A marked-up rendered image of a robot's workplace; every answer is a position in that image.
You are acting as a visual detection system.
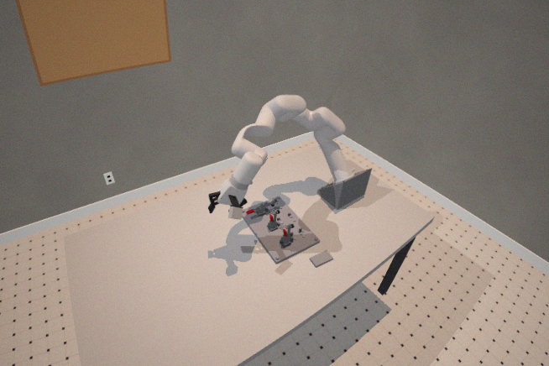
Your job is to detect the toggle clamp with red handle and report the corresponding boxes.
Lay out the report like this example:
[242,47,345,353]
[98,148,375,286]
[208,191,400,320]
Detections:
[280,224,294,248]
[246,200,275,217]

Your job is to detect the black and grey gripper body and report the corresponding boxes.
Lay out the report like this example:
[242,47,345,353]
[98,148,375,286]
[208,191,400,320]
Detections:
[217,178,248,206]

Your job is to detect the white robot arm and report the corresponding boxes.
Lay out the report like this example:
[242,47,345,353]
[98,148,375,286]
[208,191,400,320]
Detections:
[228,95,355,220]

